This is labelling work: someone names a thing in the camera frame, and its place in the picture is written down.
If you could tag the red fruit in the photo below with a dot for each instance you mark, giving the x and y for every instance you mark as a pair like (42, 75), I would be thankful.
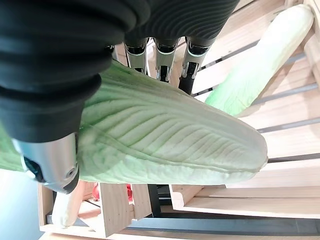
(96, 193)

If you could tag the large pale green napa cabbage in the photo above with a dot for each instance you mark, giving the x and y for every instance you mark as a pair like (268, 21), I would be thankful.
(162, 130)

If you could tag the black metal shelf frame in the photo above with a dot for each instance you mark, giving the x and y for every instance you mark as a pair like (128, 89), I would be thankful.
(160, 200)

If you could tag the slatted wooden display crate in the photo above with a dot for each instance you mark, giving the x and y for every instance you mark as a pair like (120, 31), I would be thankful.
(287, 140)

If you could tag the slim pale green napa cabbage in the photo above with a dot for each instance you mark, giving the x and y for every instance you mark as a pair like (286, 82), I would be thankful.
(262, 62)

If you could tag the small wooden crate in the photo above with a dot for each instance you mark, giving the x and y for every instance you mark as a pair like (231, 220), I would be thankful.
(116, 207)

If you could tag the white daikon radish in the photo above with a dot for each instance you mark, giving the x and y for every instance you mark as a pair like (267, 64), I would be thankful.
(65, 210)

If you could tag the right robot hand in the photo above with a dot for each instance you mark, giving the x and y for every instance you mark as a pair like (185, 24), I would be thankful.
(50, 62)

